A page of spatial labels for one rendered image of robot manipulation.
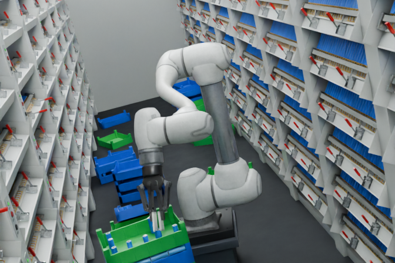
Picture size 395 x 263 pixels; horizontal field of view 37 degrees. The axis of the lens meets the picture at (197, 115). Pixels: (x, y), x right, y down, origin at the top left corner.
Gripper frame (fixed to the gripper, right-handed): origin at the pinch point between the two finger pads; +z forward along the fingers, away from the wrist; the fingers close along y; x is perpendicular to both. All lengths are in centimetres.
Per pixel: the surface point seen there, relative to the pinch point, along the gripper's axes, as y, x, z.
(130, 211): 60, -117, -6
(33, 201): 42.0, 13.2, -12.3
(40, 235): 48.5, -0.9, 0.3
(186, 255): -7.9, -4.3, 13.4
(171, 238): -4.7, 0.9, 6.6
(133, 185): 74, -161, -23
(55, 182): 70, -54, -23
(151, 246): 1.9, 4.2, 8.5
